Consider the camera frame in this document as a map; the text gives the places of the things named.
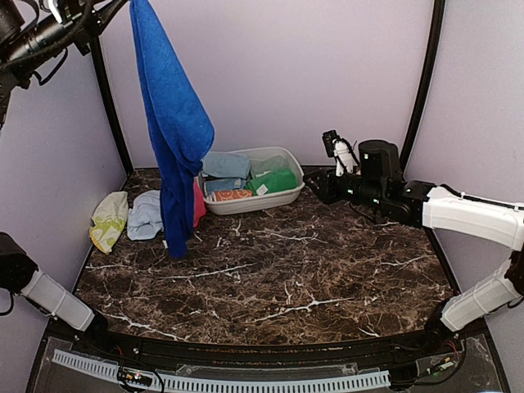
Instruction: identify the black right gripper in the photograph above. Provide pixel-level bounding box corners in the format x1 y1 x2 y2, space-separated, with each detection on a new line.
303 166 386 210

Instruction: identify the large light blue towel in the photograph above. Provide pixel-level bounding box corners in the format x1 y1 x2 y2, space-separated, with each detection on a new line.
202 152 251 179

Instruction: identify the dark blue towel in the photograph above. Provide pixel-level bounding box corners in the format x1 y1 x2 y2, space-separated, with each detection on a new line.
130 1 215 258

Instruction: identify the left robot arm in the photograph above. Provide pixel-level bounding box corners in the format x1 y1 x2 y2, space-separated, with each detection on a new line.
1 0 133 357

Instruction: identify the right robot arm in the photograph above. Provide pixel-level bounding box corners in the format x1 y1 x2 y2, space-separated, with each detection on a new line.
304 130 523 355

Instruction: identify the white plastic basin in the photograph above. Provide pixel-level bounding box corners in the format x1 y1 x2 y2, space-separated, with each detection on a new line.
205 147 305 215

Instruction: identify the rolled pale green towel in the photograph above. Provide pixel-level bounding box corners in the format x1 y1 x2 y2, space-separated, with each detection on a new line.
250 155 289 178

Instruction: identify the rolled orange patterned towel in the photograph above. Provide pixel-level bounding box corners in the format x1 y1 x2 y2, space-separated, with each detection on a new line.
206 189 253 202

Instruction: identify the rolled light blue towel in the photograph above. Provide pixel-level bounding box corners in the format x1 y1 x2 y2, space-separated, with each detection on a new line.
204 178 246 196

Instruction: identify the pink towel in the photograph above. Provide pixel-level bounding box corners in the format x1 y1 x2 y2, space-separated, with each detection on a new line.
193 178 206 228

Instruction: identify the small pale blue cloth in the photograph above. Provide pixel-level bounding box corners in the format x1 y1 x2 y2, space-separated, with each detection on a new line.
127 190 163 241

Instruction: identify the yellow lemon print cloth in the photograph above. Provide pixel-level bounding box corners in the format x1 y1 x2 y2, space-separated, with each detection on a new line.
89 192 129 255

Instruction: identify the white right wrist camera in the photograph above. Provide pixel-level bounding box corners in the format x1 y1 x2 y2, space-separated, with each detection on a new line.
322 130 359 177

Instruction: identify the black front table rail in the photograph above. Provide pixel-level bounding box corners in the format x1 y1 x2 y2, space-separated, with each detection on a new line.
40 314 492 373

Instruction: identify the black right frame post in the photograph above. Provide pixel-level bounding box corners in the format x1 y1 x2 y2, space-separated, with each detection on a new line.
400 0 446 171

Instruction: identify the black frame post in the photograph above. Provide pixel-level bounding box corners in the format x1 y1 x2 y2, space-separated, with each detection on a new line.
89 38 134 177
400 0 446 171

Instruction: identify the black left frame post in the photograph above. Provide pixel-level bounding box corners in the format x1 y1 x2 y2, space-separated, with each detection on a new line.
89 38 134 177

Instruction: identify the white slotted cable duct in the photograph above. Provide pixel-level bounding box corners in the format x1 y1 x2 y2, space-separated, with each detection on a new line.
52 350 391 392

